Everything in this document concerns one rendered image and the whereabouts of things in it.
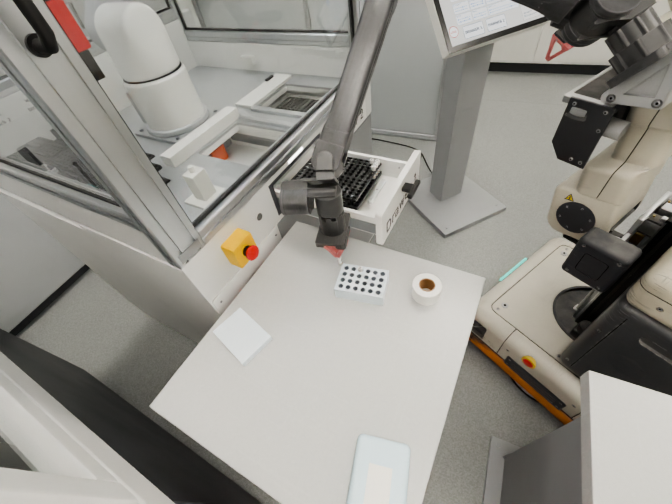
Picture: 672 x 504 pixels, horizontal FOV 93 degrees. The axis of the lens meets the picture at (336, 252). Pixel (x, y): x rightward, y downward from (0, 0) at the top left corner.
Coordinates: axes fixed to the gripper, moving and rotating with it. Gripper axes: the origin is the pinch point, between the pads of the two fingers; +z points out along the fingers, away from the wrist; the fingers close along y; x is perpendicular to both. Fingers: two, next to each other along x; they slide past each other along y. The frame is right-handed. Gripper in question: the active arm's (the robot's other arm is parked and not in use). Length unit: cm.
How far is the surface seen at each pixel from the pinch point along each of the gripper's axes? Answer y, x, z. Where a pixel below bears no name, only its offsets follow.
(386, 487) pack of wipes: 44.5, 15.6, 5.2
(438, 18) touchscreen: -101, 24, -21
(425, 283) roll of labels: 1.8, 22.0, 7.3
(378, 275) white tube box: 1.6, 10.3, 5.8
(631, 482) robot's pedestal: 37, 55, 9
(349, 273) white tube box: 1.6, 2.9, 5.9
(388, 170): -33.7, 10.1, -0.5
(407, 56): -198, 12, 24
